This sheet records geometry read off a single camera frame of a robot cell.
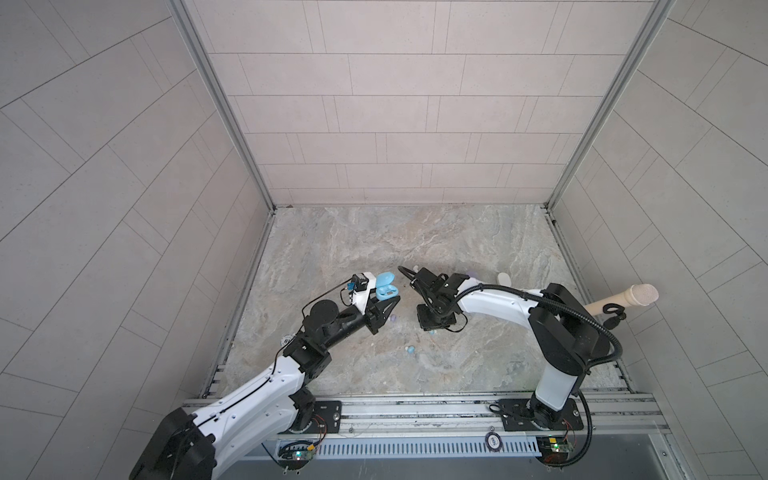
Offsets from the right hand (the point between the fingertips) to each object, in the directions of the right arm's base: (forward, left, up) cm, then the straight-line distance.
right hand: (422, 329), depth 86 cm
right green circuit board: (-30, -27, -2) cm, 40 cm away
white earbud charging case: (+15, -29, 0) cm, 32 cm away
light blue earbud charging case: (+1, +10, +23) cm, 25 cm away
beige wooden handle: (-6, -46, +25) cm, 53 cm away
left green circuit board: (-28, +31, +2) cm, 42 cm away
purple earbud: (-4, +8, +18) cm, 20 cm away
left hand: (0, +6, +20) cm, 21 cm away
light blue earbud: (-6, +4, 0) cm, 7 cm away
